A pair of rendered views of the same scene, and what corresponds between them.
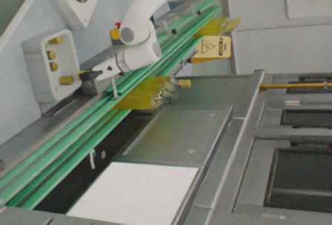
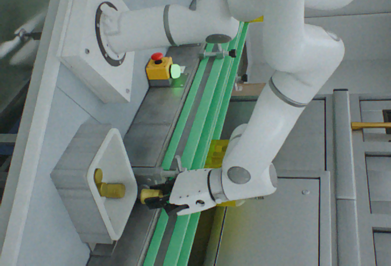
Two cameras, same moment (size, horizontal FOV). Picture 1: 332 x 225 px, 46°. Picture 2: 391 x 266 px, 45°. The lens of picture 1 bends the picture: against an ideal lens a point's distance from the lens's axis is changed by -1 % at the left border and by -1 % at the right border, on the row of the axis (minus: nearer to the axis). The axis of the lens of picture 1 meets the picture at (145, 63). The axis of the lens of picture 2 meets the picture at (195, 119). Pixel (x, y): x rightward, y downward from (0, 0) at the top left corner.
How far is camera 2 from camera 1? 68 cm
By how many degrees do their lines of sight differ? 21
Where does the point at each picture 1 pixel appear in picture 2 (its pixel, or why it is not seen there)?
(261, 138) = (381, 231)
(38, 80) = (84, 219)
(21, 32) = (48, 158)
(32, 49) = (73, 185)
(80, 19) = (121, 94)
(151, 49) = (269, 183)
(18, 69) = (53, 216)
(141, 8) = (266, 142)
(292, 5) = not seen: outside the picture
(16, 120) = not seen: outside the picture
